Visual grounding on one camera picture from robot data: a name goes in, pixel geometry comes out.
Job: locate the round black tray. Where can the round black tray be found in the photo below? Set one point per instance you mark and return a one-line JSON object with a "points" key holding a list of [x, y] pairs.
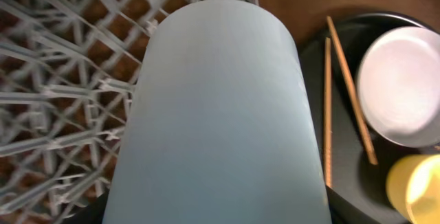
{"points": [[358, 191]]}

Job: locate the light blue plastic cup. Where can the light blue plastic cup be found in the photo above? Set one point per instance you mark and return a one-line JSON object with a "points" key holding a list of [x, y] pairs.
{"points": [[220, 129]]}

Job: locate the yellow bowl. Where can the yellow bowl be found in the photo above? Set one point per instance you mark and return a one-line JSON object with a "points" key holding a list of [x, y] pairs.
{"points": [[412, 187]]}

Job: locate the grey round plate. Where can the grey round plate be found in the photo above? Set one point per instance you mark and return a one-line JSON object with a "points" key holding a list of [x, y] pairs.
{"points": [[398, 86]]}

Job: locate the grey dishwasher rack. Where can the grey dishwasher rack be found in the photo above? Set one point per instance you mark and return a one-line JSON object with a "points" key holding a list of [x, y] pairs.
{"points": [[68, 72]]}

